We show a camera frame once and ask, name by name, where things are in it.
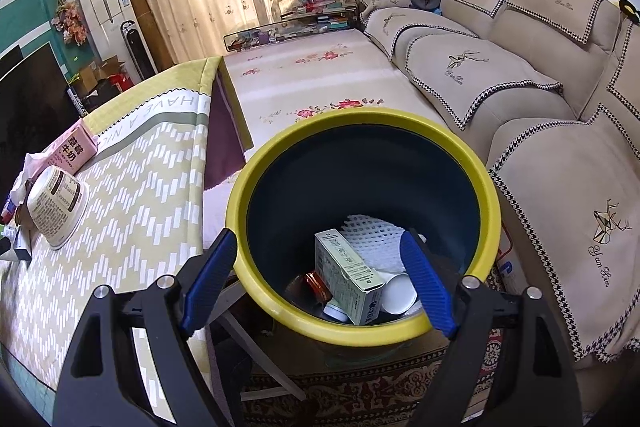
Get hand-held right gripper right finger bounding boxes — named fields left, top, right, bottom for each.
left=399, top=229, right=583, bottom=427

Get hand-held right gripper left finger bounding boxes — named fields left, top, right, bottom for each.
left=52, top=228, right=238, bottom=427

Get white paper can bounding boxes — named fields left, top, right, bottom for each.
left=381, top=271, right=418, bottom=315

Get white foam net wrap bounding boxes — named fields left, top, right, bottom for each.
left=341, top=214, right=428, bottom=275

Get white medicine box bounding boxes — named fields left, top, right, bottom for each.
left=314, top=229, right=386, bottom=327

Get small brown bottle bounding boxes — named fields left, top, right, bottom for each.
left=306, top=271, right=333, bottom=300

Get yellow rimmed dark trash bin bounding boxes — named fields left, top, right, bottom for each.
left=225, top=108, right=502, bottom=358

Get white paper bowl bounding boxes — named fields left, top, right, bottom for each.
left=26, top=166, right=91, bottom=250

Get pink milk carton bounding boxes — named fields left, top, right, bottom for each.
left=40, top=118, right=98, bottom=168

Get white tissue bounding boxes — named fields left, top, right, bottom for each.
left=10, top=154, right=48, bottom=208

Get zigzag patterned tablecloth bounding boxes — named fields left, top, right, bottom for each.
left=0, top=56, right=251, bottom=413

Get patterned red carpet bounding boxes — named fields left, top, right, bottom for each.
left=240, top=287, right=591, bottom=427

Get beige sofa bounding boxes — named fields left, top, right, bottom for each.
left=354, top=0, right=640, bottom=365

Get open cardboard boxes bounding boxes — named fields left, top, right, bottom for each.
left=75, top=54, right=136, bottom=108

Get floral printed mat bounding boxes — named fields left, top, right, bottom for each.
left=222, top=29, right=451, bottom=188

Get black tower fan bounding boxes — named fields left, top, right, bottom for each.
left=120, top=21, right=157, bottom=80

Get large black television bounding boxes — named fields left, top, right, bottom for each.
left=0, top=41, right=76, bottom=208

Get hanging artificial flowers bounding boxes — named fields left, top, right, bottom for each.
left=50, top=0, right=90, bottom=48

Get yellow black plush toy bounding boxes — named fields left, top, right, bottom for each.
left=617, top=0, right=640, bottom=25

